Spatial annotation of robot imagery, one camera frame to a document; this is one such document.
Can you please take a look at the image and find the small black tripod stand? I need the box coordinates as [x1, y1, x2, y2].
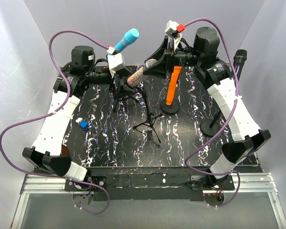
[133, 87, 163, 143]

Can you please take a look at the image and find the orange microphone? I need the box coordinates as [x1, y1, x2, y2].
[166, 66, 182, 106]

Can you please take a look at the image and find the purple cable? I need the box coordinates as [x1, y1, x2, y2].
[184, 18, 244, 177]
[0, 30, 115, 179]

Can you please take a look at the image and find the glitter silver microphone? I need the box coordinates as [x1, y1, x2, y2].
[127, 59, 157, 88]

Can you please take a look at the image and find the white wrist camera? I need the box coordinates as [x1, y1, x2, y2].
[107, 46, 125, 78]
[165, 20, 185, 50]

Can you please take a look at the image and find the round base stand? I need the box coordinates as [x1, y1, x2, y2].
[160, 99, 180, 115]
[200, 111, 222, 137]

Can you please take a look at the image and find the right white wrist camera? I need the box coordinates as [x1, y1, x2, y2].
[165, 20, 185, 50]

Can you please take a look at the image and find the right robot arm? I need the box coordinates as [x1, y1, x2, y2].
[144, 24, 271, 190]

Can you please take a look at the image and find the black microphone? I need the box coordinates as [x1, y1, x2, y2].
[233, 49, 247, 80]

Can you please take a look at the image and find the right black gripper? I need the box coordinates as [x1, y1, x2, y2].
[143, 35, 203, 79]

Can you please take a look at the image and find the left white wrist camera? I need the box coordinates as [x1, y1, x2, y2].
[107, 46, 125, 78]

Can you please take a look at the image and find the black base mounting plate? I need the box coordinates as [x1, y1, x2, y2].
[65, 167, 235, 201]

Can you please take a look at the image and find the cyan microphone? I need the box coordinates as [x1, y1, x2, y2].
[107, 28, 140, 55]

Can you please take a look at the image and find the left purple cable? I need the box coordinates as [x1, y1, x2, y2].
[0, 30, 115, 179]

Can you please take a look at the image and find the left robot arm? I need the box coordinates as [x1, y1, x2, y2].
[22, 44, 131, 191]

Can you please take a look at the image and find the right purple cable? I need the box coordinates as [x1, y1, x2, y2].
[184, 18, 244, 177]

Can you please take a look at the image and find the tall black tripod stand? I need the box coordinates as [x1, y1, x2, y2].
[112, 93, 139, 112]

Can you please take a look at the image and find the aluminium rail frame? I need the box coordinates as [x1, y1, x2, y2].
[11, 173, 286, 229]

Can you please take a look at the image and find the brown box with clear lid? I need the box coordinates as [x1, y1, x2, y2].
[61, 145, 69, 156]

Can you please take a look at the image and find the blue white toy block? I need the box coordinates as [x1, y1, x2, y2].
[75, 117, 89, 131]

